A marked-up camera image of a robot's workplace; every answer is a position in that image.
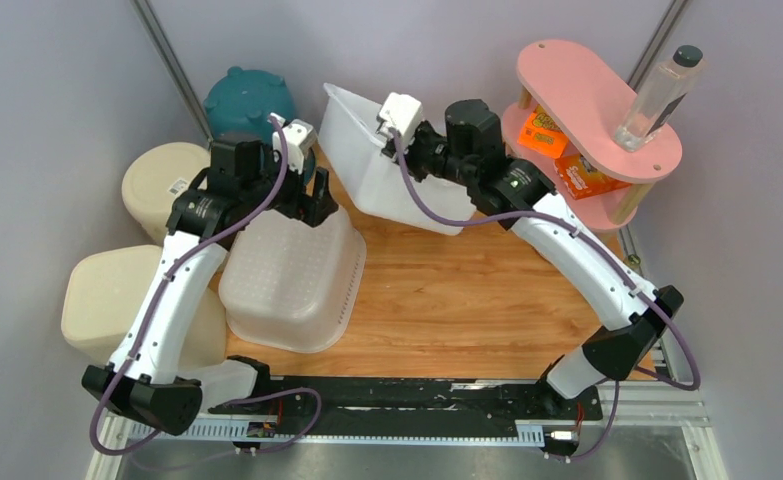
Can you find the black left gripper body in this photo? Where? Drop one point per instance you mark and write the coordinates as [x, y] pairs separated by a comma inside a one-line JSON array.
[[290, 198]]

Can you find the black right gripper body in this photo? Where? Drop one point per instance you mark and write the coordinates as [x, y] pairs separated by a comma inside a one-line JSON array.
[[429, 151]]

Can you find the translucent white perforated basket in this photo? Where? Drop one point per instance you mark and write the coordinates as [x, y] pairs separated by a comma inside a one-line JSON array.
[[290, 286]]

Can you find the teal plastic bucket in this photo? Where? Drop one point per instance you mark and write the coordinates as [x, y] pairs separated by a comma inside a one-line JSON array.
[[241, 101]]

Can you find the cream large bucket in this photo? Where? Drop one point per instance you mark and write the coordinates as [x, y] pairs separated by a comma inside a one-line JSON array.
[[151, 184]]

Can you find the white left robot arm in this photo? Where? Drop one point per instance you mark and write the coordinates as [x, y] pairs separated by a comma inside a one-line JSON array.
[[142, 380]]

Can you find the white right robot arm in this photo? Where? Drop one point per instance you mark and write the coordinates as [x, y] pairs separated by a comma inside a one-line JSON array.
[[514, 192]]

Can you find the cream square container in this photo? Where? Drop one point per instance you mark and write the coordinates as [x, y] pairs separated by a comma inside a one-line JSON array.
[[104, 294]]

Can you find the orange snack box upper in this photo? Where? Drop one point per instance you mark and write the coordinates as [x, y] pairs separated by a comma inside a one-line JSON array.
[[541, 134]]

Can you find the orange snack box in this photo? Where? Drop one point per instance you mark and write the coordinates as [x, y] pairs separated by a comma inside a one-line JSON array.
[[541, 134], [583, 180]]

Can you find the orange snack box lower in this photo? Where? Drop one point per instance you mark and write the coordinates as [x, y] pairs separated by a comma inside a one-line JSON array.
[[583, 180]]

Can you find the pink two-tier shelf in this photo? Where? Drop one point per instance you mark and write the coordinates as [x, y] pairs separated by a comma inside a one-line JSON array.
[[587, 100]]

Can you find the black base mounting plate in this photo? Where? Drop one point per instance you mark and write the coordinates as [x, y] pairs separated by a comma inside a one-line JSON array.
[[413, 407]]

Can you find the clear bottle black cap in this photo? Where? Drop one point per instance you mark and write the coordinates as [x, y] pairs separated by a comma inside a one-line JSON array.
[[663, 90]]

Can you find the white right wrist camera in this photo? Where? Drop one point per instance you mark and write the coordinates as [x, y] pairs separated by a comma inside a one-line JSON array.
[[402, 113]]

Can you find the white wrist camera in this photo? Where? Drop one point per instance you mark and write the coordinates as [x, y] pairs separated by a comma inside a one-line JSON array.
[[298, 138], [402, 113]]

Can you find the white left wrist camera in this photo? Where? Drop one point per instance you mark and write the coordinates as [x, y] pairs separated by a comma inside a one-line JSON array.
[[298, 138]]

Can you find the aluminium frame rail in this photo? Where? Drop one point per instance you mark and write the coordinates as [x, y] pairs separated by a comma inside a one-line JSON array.
[[629, 403]]

